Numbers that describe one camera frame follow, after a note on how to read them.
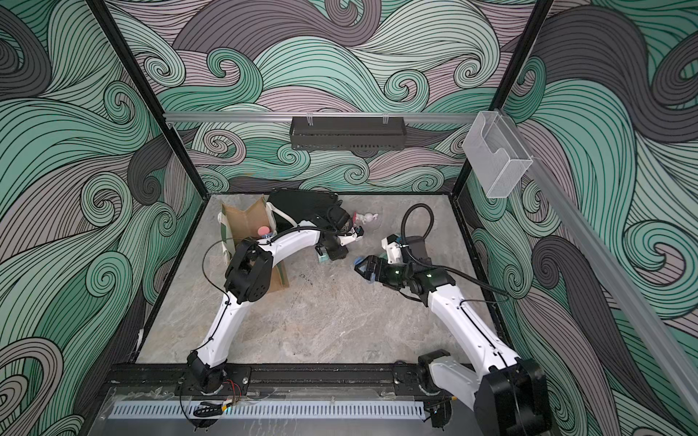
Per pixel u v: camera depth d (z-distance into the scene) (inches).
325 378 29.4
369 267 27.4
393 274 27.0
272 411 27.4
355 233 35.3
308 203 50.5
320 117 36.7
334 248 35.4
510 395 14.5
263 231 38.2
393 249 29.3
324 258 37.9
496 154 30.4
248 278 23.2
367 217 42.7
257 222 34.8
